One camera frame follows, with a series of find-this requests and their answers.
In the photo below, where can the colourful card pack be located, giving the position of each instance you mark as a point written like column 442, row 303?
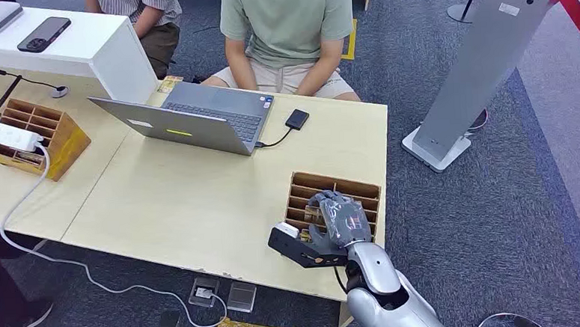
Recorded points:
column 169, row 83

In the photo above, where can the floor socket box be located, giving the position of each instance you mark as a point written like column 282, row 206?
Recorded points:
column 203, row 291

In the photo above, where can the floor socket lid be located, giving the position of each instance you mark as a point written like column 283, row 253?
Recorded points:
column 241, row 297

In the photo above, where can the black smartphone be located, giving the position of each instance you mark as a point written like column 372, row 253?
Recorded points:
column 44, row 34

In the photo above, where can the wooden desk leg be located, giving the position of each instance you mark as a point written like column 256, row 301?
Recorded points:
column 344, row 318

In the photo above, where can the person's right forearm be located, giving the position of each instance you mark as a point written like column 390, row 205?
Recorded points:
column 240, row 65

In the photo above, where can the wooden card organizer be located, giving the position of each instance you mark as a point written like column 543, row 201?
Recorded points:
column 343, row 189
column 63, row 139

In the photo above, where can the person's left forearm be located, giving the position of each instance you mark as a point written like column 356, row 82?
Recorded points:
column 322, row 66

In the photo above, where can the grey laptop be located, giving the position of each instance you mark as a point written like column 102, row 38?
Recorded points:
column 184, row 125

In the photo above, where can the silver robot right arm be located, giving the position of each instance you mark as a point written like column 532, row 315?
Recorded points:
column 380, row 281

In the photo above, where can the dark red round floor object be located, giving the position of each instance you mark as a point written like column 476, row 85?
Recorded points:
column 480, row 120

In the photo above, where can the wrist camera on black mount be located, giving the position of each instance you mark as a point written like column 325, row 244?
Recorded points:
column 294, row 249

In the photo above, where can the silver kiosk stand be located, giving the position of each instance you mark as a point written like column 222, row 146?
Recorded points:
column 488, row 57

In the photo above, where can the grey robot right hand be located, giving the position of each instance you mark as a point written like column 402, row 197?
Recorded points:
column 345, row 221

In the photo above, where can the white raised counter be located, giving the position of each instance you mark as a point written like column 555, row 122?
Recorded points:
column 90, row 48

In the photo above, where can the white power strip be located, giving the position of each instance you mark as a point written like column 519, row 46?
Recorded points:
column 0, row 133

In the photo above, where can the black external drive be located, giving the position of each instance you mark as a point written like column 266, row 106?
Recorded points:
column 297, row 119

